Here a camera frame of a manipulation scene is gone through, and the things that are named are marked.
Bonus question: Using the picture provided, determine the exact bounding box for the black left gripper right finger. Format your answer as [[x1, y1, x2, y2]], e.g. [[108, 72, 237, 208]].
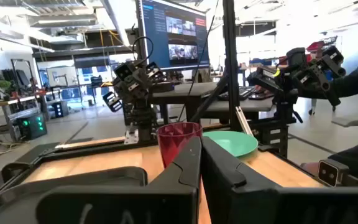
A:
[[200, 136, 358, 224]]

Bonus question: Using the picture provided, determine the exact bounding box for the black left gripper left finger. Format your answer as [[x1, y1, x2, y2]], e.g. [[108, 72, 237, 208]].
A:
[[35, 136, 203, 224]]

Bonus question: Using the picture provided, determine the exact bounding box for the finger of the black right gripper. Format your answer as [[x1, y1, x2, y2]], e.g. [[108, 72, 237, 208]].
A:
[[102, 91, 124, 113], [145, 62, 166, 83]]

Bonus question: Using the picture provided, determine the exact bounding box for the turquoise round plate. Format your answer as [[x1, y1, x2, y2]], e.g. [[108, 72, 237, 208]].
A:
[[202, 130, 259, 158]]

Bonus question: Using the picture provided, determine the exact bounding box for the red plastic cup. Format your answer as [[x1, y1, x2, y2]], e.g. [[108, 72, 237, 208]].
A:
[[156, 121, 203, 169]]

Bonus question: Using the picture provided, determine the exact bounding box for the grey office desk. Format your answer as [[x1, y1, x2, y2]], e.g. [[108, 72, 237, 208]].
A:
[[152, 81, 275, 125]]

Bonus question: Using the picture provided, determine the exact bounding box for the large computer monitor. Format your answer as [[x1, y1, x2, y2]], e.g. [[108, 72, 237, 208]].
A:
[[136, 0, 211, 72]]

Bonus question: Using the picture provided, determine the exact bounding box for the small black computer tower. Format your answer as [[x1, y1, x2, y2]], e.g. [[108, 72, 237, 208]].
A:
[[50, 99, 70, 119]]

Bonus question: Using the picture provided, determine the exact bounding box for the black keyboard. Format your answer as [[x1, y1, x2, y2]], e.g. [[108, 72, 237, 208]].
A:
[[218, 86, 256, 101]]

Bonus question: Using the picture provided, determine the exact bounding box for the grey office chair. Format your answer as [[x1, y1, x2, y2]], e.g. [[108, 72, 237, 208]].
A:
[[331, 116, 358, 144]]

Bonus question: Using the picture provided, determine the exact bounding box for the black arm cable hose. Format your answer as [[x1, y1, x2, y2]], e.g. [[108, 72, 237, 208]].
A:
[[131, 36, 155, 68]]

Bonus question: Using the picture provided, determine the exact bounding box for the grey depth camera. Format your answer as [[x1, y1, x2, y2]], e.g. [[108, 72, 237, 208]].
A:
[[317, 158, 351, 187]]

